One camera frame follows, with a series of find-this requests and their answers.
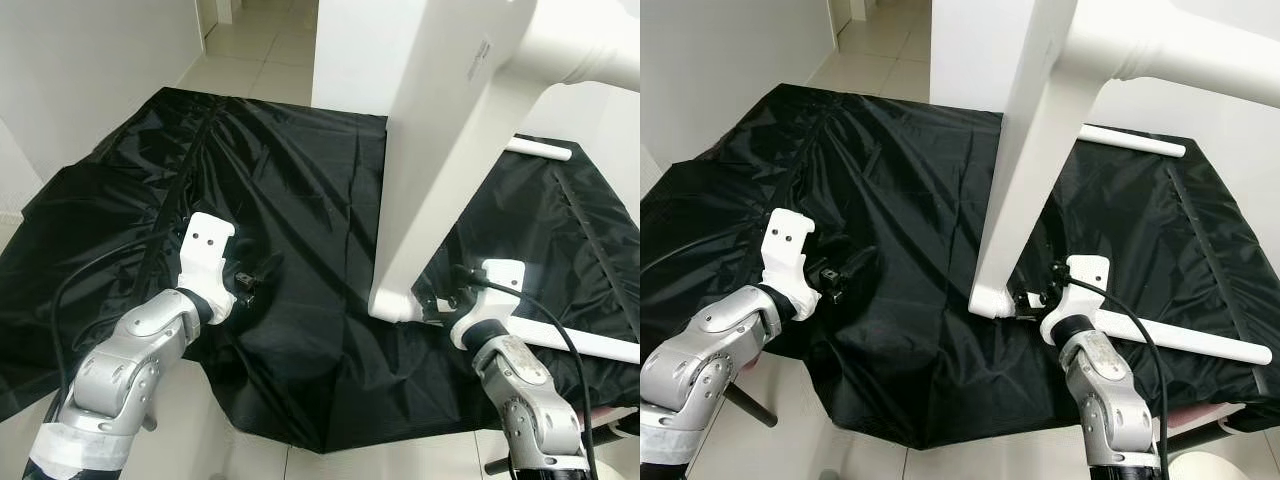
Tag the white plastic table leg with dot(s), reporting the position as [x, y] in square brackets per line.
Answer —
[540, 149]
[1130, 141]
[580, 342]
[1180, 45]
[1190, 340]
[590, 45]

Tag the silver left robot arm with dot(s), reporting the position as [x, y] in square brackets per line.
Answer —
[130, 350]
[700, 345]

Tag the pink table corner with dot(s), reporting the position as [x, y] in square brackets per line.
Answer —
[615, 412]
[1205, 411]

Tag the white round stool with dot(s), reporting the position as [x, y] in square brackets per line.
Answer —
[1205, 468]

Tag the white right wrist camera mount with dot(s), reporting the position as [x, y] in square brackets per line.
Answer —
[1082, 285]
[495, 290]

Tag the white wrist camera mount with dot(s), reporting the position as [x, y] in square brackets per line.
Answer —
[1082, 285]
[785, 245]
[205, 250]
[495, 290]

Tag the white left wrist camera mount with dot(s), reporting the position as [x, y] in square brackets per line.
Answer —
[205, 250]
[785, 245]

